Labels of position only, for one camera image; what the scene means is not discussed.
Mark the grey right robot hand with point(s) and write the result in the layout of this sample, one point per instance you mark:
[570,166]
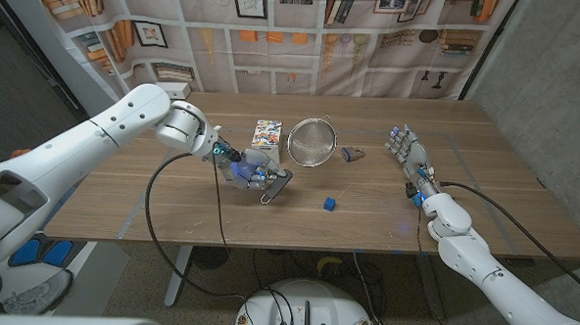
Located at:
[414,155]

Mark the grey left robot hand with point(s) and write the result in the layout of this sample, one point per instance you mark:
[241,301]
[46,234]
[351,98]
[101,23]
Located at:
[255,171]

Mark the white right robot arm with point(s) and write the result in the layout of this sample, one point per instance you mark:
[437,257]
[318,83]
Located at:
[500,289]

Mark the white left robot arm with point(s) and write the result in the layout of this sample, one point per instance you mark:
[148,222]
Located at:
[75,143]

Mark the colourful printed white box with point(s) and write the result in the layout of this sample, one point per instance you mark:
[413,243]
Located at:
[268,132]

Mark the small blue block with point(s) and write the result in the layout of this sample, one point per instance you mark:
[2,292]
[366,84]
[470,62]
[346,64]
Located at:
[330,204]

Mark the black round base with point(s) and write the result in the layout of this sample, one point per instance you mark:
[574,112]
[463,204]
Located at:
[210,258]

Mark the white power strip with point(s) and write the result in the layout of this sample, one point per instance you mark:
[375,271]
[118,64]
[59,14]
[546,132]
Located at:
[180,90]

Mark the yellow curved object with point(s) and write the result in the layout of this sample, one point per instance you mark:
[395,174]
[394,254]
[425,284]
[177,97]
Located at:
[327,262]

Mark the printed bookshelf backdrop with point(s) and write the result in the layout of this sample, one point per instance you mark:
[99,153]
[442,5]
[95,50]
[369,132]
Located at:
[285,54]

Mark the black backdrop stand pole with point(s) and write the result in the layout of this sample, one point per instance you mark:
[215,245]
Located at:
[489,49]

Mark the white table leg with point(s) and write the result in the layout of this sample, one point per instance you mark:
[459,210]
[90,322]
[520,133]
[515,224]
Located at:
[177,280]

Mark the dark table leg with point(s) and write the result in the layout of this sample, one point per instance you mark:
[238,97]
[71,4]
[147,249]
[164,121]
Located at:
[429,291]

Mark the white robot torso base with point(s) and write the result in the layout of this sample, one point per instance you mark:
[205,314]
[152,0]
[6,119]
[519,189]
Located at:
[308,300]

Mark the white floor platform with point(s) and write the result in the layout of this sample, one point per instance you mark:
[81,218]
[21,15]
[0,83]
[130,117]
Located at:
[94,271]

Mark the black pedal with blue pads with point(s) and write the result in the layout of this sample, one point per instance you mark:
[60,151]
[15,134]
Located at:
[58,251]

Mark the orange and black object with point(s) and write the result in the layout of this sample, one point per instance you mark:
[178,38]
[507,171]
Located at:
[21,153]

